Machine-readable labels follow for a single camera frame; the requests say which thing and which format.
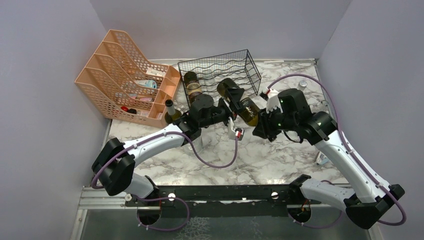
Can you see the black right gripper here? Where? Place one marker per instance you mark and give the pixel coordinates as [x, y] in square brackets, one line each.
[264, 128]

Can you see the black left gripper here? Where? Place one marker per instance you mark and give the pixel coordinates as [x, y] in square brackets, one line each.
[236, 95]

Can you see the dark green wine bottle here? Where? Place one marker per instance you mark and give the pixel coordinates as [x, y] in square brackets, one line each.
[250, 111]

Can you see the clear tall glass bottle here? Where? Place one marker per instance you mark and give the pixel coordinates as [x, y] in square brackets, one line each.
[210, 85]

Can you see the green labelled wine bottle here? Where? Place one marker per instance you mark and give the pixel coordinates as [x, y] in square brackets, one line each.
[192, 85]

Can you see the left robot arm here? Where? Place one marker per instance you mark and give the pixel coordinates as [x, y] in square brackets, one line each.
[114, 167]

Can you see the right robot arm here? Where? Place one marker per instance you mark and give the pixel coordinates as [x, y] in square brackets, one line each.
[369, 196]

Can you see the clear round glass bottle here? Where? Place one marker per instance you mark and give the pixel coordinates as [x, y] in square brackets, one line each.
[196, 146]

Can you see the green bottle silver foil neck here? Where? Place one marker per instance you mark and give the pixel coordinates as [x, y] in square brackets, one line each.
[171, 112]

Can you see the small blue white object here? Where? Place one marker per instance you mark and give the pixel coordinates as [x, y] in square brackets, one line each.
[321, 159]

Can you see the pink tube item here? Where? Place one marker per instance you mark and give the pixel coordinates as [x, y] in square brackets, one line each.
[134, 98]

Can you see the red and black small items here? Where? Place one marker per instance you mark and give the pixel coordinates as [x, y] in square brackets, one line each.
[129, 110]

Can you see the peach plastic file organizer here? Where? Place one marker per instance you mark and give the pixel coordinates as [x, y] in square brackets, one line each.
[118, 68]

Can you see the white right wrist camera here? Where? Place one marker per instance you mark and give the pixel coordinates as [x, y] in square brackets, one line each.
[272, 100]

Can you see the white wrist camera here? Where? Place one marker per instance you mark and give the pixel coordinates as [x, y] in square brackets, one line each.
[272, 100]
[233, 132]

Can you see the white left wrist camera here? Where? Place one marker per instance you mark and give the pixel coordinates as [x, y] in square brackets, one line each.
[233, 132]

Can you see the black wire wine rack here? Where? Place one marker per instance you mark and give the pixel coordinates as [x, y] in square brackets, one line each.
[237, 65]

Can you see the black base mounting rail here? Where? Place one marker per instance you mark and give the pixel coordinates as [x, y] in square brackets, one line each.
[215, 201]

